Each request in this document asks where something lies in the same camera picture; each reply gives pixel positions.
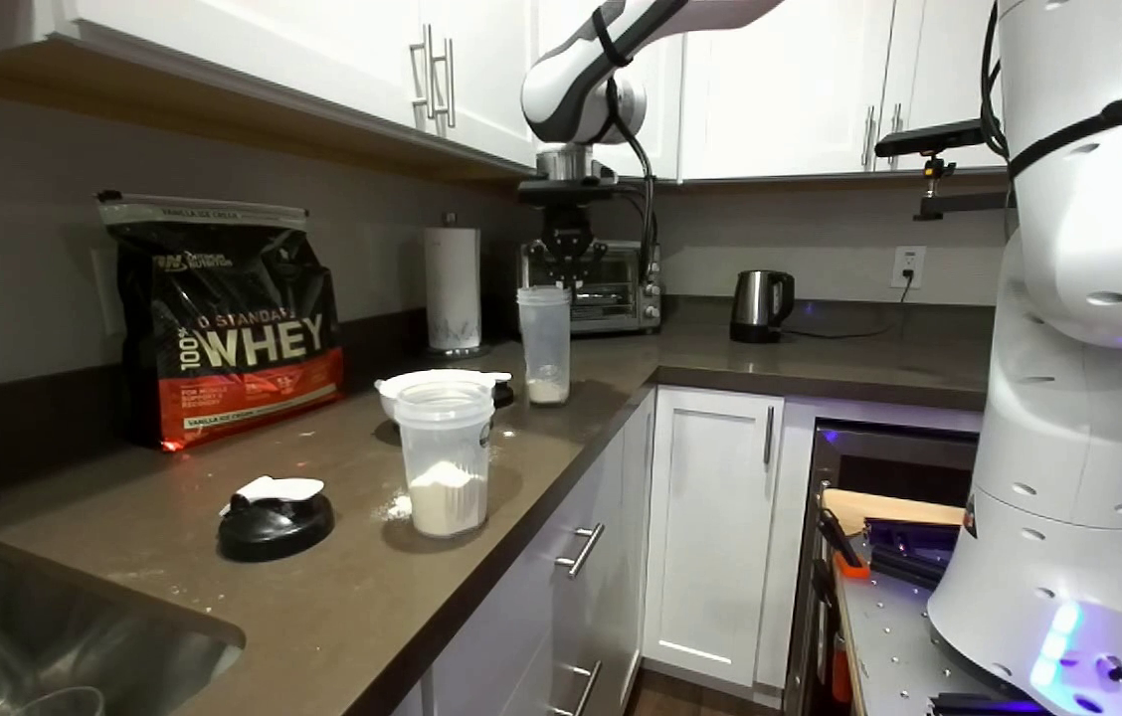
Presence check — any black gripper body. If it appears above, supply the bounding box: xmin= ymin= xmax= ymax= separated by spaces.
xmin=534 ymin=195 xmax=600 ymax=264

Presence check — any taller clear plastic cup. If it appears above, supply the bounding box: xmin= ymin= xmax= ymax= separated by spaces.
xmin=512 ymin=283 xmax=576 ymax=411

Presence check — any shorter clear plastic cup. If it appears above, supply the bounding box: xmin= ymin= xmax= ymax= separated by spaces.
xmin=389 ymin=378 xmax=498 ymax=543

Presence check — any silver toaster oven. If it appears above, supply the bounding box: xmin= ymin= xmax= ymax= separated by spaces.
xmin=520 ymin=235 xmax=669 ymax=337

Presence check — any white paper towel roll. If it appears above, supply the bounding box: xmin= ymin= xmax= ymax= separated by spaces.
xmin=422 ymin=219 xmax=487 ymax=358

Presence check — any steel electric kettle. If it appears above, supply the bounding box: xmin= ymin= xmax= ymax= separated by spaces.
xmin=730 ymin=268 xmax=801 ymax=345

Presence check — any white corner upper cabinet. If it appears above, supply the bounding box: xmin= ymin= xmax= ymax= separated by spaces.
xmin=519 ymin=0 xmax=1031 ymax=187

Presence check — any white base cabinet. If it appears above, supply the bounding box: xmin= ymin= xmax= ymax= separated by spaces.
xmin=386 ymin=383 xmax=816 ymax=716

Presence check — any black whey protein bag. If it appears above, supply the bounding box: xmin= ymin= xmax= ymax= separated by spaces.
xmin=95 ymin=187 xmax=352 ymax=454

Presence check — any dark undercounter appliance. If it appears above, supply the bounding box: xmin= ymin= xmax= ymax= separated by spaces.
xmin=784 ymin=395 xmax=992 ymax=716

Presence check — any black shaker lid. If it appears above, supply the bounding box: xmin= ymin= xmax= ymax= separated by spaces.
xmin=217 ymin=474 xmax=339 ymax=564

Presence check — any wooden board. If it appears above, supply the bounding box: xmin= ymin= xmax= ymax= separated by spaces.
xmin=821 ymin=484 xmax=970 ymax=543

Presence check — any white perforated robot table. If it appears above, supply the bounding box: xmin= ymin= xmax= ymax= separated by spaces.
xmin=833 ymin=561 xmax=1122 ymax=716

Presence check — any stainless steel sink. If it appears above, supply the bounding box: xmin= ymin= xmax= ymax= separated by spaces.
xmin=0 ymin=535 xmax=252 ymax=716

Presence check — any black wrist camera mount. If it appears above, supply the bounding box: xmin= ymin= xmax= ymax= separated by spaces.
xmin=512 ymin=174 xmax=621 ymax=206

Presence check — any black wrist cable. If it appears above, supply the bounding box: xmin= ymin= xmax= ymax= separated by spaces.
xmin=592 ymin=13 xmax=664 ymax=256

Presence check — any silver upper cabinet handle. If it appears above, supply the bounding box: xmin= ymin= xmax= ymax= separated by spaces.
xmin=433 ymin=32 xmax=462 ymax=137
xmin=405 ymin=20 xmax=437 ymax=131

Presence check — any silver drawer bar handle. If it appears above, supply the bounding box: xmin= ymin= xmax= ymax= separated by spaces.
xmin=553 ymin=520 xmax=610 ymax=577
xmin=547 ymin=658 xmax=596 ymax=716

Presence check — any white wall outlet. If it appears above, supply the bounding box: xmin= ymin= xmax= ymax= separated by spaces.
xmin=892 ymin=243 xmax=930 ymax=292

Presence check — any black camera on mount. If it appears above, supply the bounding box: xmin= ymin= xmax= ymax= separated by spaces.
xmin=873 ymin=116 xmax=1010 ymax=223

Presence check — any orange handled clamp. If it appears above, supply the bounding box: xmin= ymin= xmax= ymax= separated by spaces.
xmin=813 ymin=497 xmax=880 ymax=584

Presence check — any black metal rail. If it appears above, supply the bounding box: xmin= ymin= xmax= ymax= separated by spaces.
xmin=861 ymin=516 xmax=970 ymax=589

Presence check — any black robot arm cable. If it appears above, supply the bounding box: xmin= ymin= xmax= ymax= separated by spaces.
xmin=943 ymin=0 xmax=1122 ymax=182

